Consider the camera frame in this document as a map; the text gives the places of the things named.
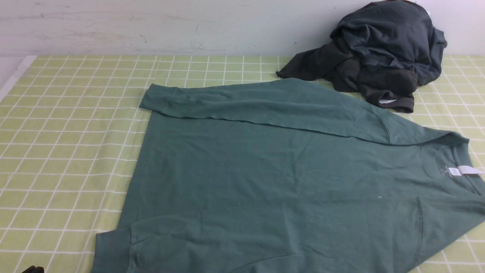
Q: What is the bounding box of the green checkered tablecloth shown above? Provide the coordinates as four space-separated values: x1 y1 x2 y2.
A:
0 55 485 273

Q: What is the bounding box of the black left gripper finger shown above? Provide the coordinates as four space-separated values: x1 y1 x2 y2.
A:
22 266 45 273

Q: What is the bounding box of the dark grey crumpled garment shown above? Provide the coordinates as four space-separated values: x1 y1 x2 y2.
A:
277 0 447 113

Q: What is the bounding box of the green long-sleeve top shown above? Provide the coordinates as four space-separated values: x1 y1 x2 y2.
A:
92 79 484 273

